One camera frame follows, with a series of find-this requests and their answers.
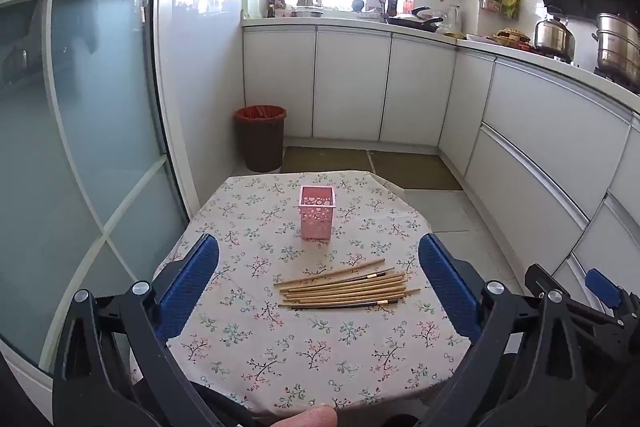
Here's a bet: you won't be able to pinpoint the black frying pan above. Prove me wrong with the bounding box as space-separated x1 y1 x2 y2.
387 14 445 33

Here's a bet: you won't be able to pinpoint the floral tablecloth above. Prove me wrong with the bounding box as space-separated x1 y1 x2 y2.
152 170 471 422

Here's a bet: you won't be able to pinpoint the brown floor mat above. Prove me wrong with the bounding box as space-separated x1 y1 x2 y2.
280 146 374 174

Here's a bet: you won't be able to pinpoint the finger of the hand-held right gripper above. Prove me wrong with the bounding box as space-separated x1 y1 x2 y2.
584 269 640 340
524 264 626 328

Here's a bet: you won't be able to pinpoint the white kitchen countertop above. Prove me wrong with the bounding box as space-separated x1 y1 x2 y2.
240 13 640 114

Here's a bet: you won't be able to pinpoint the frosted glass sliding door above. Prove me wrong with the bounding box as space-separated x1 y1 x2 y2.
0 0 203 378

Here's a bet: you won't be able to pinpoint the white kitchen cabinets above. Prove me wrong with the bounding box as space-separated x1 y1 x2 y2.
242 24 640 338

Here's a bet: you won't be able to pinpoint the person's left hand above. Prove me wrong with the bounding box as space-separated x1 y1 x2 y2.
272 404 339 427

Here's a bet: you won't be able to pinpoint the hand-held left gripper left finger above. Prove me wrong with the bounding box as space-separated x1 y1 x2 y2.
52 233 251 427

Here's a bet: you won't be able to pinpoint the pile of bamboo chopsticks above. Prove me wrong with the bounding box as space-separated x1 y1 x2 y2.
274 258 422 308

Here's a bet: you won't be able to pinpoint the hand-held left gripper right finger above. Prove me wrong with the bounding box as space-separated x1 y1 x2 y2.
418 233 601 427

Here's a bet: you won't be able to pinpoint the pink perforated utensil holder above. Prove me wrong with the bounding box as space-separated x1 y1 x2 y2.
298 185 336 242

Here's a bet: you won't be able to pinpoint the steel kettle pot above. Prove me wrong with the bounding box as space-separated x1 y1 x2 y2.
533 13 576 56

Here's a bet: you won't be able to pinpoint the steel steamer pot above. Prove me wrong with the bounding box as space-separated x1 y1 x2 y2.
592 12 640 81

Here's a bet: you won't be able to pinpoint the plate of food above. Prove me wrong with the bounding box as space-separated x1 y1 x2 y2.
492 28 532 48

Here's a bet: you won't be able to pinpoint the brown trash bin red bag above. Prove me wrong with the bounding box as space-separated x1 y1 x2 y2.
235 105 288 173

